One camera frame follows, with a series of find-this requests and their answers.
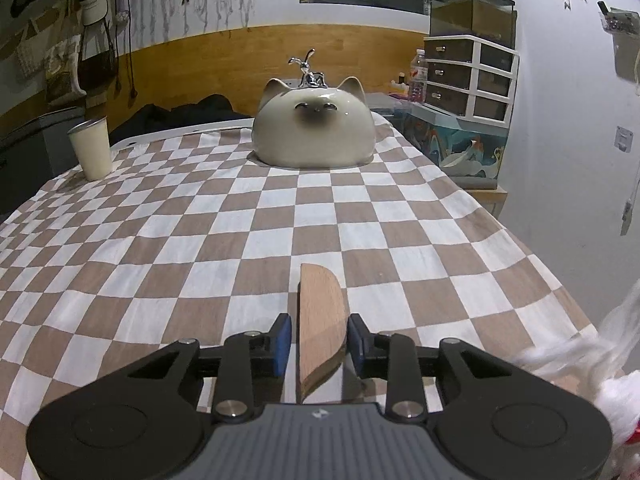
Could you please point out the white plastic bag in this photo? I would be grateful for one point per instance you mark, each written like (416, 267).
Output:
(605, 360)

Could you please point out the brown white checkered tablecloth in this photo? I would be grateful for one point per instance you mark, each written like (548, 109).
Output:
(200, 260)

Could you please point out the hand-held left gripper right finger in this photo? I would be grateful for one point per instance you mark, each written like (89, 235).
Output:
(356, 344)

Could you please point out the clear wall pouch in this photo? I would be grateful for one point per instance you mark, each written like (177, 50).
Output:
(622, 35)

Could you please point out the grey hanging tag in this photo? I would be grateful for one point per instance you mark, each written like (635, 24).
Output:
(626, 217)

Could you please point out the wooden lid piece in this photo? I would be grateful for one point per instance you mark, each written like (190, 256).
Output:
(322, 320)

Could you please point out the white drawer unit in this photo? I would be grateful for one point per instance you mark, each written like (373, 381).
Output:
(470, 80)

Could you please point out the clear storage box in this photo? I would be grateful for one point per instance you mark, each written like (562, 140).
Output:
(387, 105)

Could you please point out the silver rabbit figurine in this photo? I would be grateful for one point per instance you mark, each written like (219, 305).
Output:
(309, 75)

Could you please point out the clear plastic bottle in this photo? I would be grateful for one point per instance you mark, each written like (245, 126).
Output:
(418, 80)

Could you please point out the glass fish tank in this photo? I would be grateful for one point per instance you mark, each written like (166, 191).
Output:
(472, 17)

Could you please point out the printed tote bag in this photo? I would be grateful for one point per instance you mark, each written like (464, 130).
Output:
(62, 77)

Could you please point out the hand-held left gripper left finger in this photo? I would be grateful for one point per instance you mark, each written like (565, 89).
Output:
(283, 345)

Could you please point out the cream cat shaped jar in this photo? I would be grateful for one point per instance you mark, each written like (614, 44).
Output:
(312, 130)

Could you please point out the blue printed box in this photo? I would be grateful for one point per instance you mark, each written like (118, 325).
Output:
(460, 150)

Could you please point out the black hanging net bag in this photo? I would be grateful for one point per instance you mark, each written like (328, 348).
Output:
(97, 65)

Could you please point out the cream cup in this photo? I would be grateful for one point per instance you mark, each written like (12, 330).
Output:
(92, 152)

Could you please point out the black jacket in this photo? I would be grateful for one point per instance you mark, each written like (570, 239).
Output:
(200, 110)

